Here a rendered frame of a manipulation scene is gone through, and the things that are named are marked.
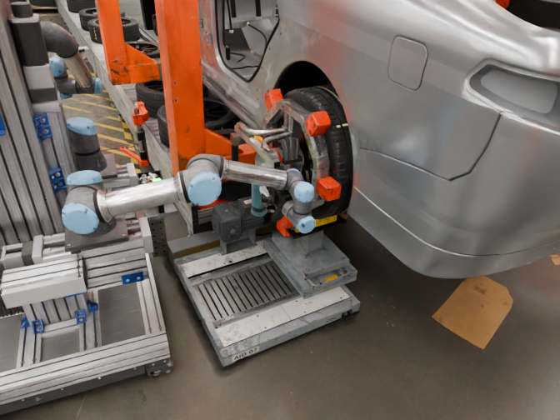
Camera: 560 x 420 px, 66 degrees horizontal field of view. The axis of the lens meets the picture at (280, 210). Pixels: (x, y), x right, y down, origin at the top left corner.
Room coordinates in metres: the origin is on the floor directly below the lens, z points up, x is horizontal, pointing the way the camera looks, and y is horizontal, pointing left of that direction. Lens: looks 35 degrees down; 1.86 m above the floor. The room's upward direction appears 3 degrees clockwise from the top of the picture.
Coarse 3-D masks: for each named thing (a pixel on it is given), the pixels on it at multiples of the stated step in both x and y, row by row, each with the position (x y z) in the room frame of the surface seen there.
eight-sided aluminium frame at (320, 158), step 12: (276, 108) 2.02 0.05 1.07; (288, 108) 1.92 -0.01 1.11; (300, 108) 1.91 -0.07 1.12; (264, 120) 2.12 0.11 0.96; (276, 120) 2.11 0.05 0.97; (300, 120) 1.82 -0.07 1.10; (312, 144) 1.73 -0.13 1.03; (312, 156) 1.72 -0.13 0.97; (324, 156) 1.71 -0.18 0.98; (324, 168) 1.70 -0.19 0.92; (312, 180) 1.70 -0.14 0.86; (312, 204) 1.68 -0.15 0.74
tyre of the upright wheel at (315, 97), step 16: (288, 96) 2.09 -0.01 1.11; (304, 96) 1.96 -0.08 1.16; (320, 96) 1.93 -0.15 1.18; (336, 112) 1.84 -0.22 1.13; (336, 128) 1.77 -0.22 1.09; (336, 144) 1.73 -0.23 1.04; (336, 160) 1.71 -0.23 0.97; (352, 160) 1.72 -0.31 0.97; (336, 176) 1.69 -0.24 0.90; (352, 176) 1.71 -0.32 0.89; (320, 208) 1.77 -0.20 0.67; (336, 208) 1.71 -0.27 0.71
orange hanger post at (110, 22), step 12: (96, 0) 3.79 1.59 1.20; (108, 0) 3.77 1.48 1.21; (96, 12) 3.81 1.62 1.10; (108, 12) 3.76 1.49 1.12; (108, 24) 3.75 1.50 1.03; (120, 24) 3.80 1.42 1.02; (108, 36) 3.74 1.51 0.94; (120, 36) 3.79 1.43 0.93; (108, 48) 3.73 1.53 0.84; (120, 48) 3.78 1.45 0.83; (108, 60) 3.73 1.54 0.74; (120, 60) 3.77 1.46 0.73; (108, 72) 3.80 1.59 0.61; (120, 72) 3.76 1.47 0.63; (120, 84) 3.76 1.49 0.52
